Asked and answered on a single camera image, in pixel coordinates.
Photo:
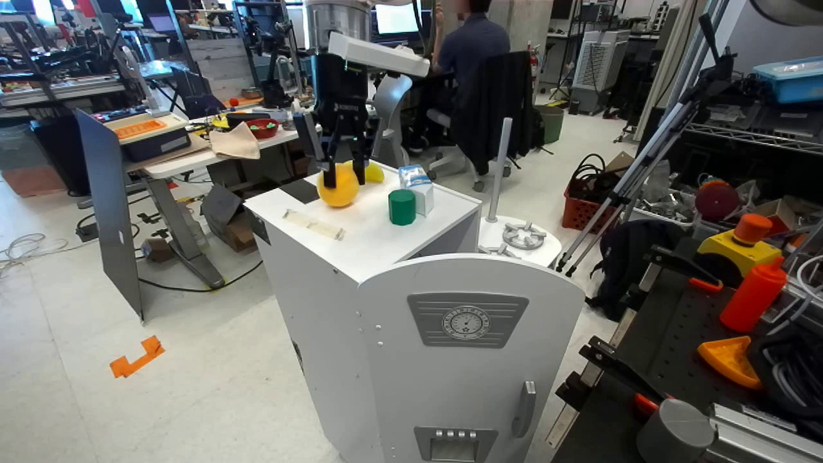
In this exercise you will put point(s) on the orange floor marker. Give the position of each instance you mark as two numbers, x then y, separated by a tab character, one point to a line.
127	366

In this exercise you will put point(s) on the white work table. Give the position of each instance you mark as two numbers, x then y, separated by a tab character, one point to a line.
169	148

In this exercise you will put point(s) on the orange ball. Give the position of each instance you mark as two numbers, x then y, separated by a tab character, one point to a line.
343	191

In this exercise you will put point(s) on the orange wedge piece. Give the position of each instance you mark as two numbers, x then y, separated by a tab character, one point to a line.
730	357

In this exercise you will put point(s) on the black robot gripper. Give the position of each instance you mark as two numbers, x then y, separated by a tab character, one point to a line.
340	94

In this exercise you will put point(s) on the seated person dark shirt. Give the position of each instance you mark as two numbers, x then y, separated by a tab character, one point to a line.
467	56

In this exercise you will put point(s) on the red wire basket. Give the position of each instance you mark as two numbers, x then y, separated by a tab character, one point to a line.
582	193

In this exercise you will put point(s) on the blue white milk carton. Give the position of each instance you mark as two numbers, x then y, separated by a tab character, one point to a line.
417	181

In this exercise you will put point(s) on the yellow lemon toy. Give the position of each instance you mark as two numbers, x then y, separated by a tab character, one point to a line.
374	172

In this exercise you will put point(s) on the yellow emergency stop button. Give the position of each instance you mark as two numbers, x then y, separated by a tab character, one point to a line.
744	245

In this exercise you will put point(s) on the green cup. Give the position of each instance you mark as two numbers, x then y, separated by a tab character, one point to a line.
402	205

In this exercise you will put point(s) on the white cabinet door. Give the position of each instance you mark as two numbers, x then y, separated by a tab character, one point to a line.
465	349

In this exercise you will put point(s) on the grey toy stove burner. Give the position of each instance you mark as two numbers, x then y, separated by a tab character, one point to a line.
523	234

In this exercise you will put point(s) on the black orange clamp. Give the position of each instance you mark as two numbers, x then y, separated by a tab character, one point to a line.
622	378
696	275

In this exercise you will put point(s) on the grey cylinder block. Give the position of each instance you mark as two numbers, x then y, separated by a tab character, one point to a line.
676	432

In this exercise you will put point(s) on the orange plastic cylinder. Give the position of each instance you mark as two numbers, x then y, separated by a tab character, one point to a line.
758	292

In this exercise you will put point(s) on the white toy kitchen cabinet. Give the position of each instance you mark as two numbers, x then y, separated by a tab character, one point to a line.
317	259

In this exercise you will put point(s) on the red bowl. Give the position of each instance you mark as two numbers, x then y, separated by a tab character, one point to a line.
263	127

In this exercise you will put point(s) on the camera tripod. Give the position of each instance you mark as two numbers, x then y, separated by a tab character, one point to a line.
655	150

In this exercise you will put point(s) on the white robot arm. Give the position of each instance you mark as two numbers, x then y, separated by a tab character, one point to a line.
389	78

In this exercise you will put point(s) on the dark grey standing panel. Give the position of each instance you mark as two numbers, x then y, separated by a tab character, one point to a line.
107	178

